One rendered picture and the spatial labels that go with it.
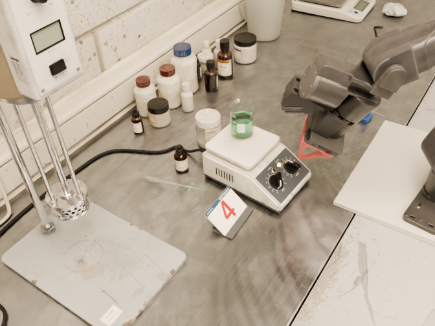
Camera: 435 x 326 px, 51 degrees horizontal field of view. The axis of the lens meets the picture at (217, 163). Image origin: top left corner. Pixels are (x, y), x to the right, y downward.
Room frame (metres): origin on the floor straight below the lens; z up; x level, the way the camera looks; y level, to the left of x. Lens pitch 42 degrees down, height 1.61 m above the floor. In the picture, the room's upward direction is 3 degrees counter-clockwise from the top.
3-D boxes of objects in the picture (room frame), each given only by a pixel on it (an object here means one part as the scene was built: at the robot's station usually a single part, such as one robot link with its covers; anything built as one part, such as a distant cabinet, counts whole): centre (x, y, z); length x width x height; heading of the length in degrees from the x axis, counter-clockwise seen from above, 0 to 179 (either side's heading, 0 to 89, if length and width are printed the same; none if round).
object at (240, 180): (0.73, -0.08, 0.94); 0.22 x 0.13 x 0.08; 51
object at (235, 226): (0.61, -0.02, 0.92); 0.09 x 0.06 x 0.04; 147
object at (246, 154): (0.75, -0.06, 0.98); 0.12 x 0.12 x 0.01; 51
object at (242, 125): (0.78, -0.05, 1.02); 0.06 x 0.05 x 0.08; 19
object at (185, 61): (1.10, 0.08, 0.96); 0.07 x 0.07 x 0.13
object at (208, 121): (0.86, 0.02, 0.94); 0.06 x 0.06 x 0.08
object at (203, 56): (1.19, 0.02, 0.93); 0.05 x 0.05 x 0.05
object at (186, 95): (1.00, 0.07, 0.94); 0.03 x 0.03 x 0.08
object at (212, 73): (1.09, 0.01, 0.94); 0.04 x 0.04 x 0.09
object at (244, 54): (1.25, -0.10, 0.94); 0.07 x 0.07 x 0.07
